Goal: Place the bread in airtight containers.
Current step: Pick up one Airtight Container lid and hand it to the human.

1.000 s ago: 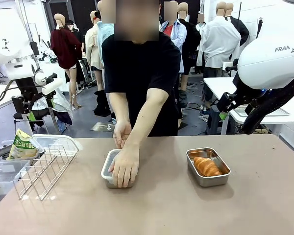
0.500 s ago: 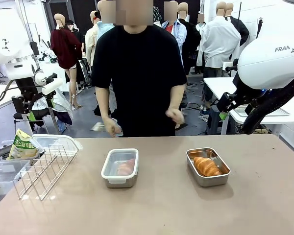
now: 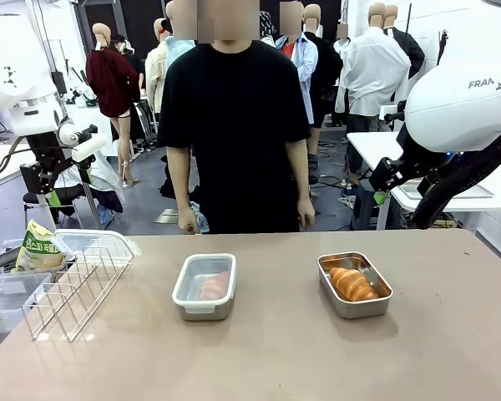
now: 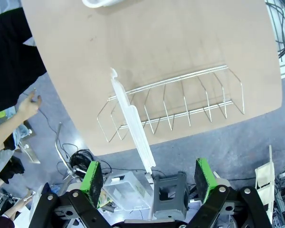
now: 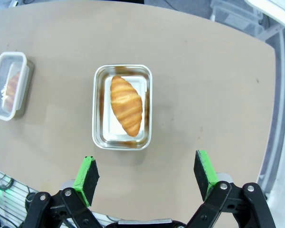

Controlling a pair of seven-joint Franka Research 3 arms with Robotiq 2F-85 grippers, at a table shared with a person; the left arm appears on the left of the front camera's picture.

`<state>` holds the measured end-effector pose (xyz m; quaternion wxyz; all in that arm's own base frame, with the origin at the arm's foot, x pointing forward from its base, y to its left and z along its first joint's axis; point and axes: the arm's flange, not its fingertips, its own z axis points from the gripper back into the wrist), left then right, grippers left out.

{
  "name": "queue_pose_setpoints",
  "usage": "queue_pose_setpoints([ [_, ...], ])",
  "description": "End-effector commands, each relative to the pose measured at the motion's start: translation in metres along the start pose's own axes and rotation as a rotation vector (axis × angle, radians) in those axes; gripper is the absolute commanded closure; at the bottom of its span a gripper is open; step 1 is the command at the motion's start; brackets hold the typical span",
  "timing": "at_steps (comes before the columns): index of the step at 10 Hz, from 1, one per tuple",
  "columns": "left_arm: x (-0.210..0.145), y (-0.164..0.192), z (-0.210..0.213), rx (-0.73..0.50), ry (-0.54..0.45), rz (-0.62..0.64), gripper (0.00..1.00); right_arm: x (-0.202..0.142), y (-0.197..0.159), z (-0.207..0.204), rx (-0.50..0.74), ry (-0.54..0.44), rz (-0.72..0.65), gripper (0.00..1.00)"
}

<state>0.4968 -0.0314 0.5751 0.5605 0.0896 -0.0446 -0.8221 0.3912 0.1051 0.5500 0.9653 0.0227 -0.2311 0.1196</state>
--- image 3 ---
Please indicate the white side table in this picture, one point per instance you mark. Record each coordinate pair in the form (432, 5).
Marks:
(367, 144)
(25, 152)

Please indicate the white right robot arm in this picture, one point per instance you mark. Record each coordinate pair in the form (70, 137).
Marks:
(455, 108)

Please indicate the dark flat tray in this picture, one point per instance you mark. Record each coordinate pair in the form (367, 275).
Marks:
(2, 259)

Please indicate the black tripod stand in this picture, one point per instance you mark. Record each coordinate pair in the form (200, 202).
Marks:
(442, 42)

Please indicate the person's right hand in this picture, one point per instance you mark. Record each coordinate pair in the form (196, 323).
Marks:
(188, 219)

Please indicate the background person in black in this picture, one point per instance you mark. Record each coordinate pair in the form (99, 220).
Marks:
(135, 67)

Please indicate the green printed food bag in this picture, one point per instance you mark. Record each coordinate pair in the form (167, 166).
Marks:
(37, 246)

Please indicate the mannequin in white shirt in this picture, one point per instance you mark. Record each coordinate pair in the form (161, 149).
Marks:
(371, 71)

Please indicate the person's left hand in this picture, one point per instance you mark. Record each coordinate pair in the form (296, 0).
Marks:
(306, 214)

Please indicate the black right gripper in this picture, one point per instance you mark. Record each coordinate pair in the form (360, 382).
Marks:
(417, 163)

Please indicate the person's left forearm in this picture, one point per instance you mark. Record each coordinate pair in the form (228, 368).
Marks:
(298, 171)

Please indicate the white cloth covered table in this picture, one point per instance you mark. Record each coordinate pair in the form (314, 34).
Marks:
(104, 125)

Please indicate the stainless steel food container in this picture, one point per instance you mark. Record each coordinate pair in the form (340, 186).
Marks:
(359, 309)
(204, 313)

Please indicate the silver metal stand pole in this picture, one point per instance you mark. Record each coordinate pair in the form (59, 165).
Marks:
(92, 200)

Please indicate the clear plastic container lid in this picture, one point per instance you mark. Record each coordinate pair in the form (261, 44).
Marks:
(96, 240)
(183, 298)

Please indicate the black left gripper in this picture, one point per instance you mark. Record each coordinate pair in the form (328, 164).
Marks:
(50, 152)

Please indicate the clear plastic storage bin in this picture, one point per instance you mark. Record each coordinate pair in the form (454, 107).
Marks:
(8, 301)

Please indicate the person in black t-shirt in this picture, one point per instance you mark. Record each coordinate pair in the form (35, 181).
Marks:
(234, 125)

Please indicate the mannequin in beige shirt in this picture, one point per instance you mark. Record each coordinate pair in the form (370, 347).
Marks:
(154, 75)

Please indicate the black office chair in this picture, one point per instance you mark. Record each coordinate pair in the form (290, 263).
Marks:
(71, 196)

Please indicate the golden croissant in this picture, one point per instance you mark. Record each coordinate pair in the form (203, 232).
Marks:
(215, 286)
(355, 284)

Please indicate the person's right forearm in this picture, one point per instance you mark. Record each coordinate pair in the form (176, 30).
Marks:
(178, 175)

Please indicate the mannequin in black jacket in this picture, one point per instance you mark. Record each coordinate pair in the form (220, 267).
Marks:
(411, 54)

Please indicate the mannequin in striped blue shirt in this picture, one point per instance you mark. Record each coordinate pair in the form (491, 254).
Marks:
(307, 71)

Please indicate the mannequin in black clothes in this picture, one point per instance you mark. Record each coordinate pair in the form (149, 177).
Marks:
(330, 67)

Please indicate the mannequin in light blue shirt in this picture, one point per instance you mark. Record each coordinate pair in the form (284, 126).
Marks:
(177, 48)

